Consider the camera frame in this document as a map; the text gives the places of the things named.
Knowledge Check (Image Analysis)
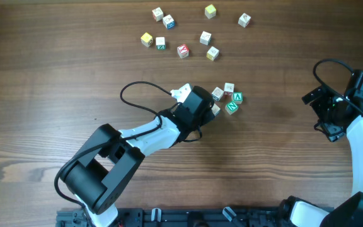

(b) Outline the green letter A block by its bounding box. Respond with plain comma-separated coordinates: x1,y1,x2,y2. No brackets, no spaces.
231,92,243,104

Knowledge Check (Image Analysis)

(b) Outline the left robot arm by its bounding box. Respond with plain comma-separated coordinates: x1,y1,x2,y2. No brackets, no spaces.
54,84,215,226

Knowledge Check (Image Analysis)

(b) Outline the green letter N block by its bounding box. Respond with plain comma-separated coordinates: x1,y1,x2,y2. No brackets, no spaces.
225,101,239,115

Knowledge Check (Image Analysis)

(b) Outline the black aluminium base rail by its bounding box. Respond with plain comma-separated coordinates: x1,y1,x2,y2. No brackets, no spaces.
55,206,337,227

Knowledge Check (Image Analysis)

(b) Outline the green edged small block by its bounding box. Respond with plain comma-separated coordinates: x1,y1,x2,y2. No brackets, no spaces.
156,37,166,50

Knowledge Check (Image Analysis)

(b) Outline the left black camera cable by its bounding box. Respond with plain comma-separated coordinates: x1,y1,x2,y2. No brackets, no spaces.
54,81,182,209

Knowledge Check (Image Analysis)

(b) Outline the yellow block left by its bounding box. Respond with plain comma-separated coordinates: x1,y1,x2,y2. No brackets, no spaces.
141,32,153,47

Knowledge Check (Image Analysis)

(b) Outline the blue edged picture block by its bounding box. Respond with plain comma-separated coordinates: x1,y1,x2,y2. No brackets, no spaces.
212,87,224,102

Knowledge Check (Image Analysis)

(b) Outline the yellow edged picture block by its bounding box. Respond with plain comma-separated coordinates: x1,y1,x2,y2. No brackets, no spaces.
206,46,219,61

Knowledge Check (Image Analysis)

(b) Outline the blue edged letter block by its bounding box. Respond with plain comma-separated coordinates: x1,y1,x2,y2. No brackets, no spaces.
163,15,176,30

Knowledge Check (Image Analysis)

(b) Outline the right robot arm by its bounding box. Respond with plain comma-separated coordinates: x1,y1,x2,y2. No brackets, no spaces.
277,70,363,226

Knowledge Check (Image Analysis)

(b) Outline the yellow top block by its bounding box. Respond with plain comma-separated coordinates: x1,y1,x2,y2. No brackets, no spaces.
204,4,217,19

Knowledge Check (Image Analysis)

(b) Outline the red letter Y block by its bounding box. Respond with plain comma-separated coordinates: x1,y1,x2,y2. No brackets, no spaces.
176,44,189,59

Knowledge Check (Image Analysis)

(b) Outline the plain wooden picture block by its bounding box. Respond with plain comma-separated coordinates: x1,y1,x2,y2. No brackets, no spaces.
211,104,221,116

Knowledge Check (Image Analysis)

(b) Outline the red edged wooden block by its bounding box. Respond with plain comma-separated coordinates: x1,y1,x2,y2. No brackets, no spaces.
224,83,234,96

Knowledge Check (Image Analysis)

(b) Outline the red picture block top left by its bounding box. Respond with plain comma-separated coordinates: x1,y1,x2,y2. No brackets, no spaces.
152,7,164,21

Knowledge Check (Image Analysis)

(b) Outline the brown picture block far right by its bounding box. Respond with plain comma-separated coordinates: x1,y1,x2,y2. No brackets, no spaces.
238,13,251,28

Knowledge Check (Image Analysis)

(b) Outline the wooden picture block centre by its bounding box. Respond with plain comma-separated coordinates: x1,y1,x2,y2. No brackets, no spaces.
200,31,212,45

